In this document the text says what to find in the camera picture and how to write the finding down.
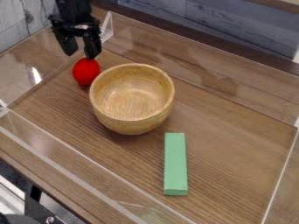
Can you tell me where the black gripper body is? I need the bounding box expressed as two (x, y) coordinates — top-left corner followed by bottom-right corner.
(50, 14), (101, 37)

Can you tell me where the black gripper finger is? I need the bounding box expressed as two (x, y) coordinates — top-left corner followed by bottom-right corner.
(83, 29), (102, 60)
(53, 29), (79, 56)

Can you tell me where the red felt strawberry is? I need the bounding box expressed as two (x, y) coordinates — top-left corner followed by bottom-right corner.
(73, 58), (101, 86)

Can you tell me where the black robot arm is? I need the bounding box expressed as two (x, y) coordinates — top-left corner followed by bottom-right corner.
(50, 0), (102, 60)

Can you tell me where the wooden bowl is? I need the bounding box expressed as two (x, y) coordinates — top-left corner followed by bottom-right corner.
(89, 63), (175, 135)

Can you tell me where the green rectangular block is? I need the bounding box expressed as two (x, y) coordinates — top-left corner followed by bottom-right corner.
(163, 133), (189, 196)

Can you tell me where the black table leg clamp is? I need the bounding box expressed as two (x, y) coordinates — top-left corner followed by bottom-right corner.
(25, 185), (66, 224)

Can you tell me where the clear acrylic corner bracket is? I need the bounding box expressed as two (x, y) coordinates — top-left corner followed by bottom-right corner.
(101, 11), (114, 43)

